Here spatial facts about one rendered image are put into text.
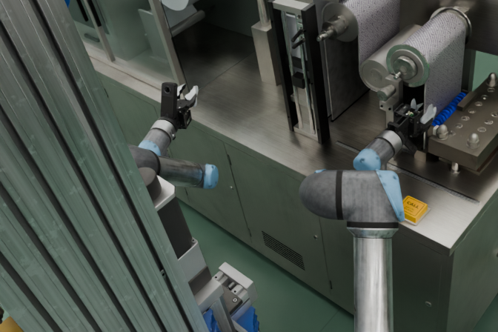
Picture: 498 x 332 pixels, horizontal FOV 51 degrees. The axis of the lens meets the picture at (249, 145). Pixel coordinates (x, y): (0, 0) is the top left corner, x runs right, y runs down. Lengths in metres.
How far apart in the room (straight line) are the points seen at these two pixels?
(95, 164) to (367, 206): 0.66
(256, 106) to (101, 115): 1.53
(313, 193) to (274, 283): 1.49
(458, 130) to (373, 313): 0.78
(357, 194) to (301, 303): 1.46
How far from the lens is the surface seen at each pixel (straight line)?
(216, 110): 2.24
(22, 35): 0.64
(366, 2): 1.78
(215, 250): 2.88
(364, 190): 1.20
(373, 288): 1.23
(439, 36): 1.74
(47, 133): 0.69
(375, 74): 1.80
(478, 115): 1.87
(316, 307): 2.59
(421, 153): 1.86
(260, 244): 2.59
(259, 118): 2.14
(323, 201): 1.21
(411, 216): 1.67
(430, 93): 1.75
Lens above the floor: 2.18
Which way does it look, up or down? 39 degrees down
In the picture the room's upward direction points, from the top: 14 degrees counter-clockwise
